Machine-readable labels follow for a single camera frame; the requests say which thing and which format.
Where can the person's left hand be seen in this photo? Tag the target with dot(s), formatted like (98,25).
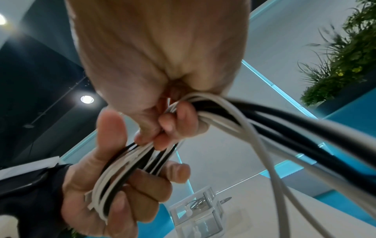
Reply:
(82,197)

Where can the person's right hand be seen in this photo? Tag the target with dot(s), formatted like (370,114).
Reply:
(161,46)

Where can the white mini drawer box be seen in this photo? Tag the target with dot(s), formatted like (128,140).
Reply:
(202,223)

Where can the black cylinder spotlight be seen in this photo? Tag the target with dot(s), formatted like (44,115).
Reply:
(87,99)

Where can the white table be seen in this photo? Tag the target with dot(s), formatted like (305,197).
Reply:
(264,220)

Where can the green artificial plant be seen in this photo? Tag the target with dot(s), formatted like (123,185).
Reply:
(346,58)

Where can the cyan wall light strips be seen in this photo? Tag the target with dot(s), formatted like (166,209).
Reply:
(264,76)

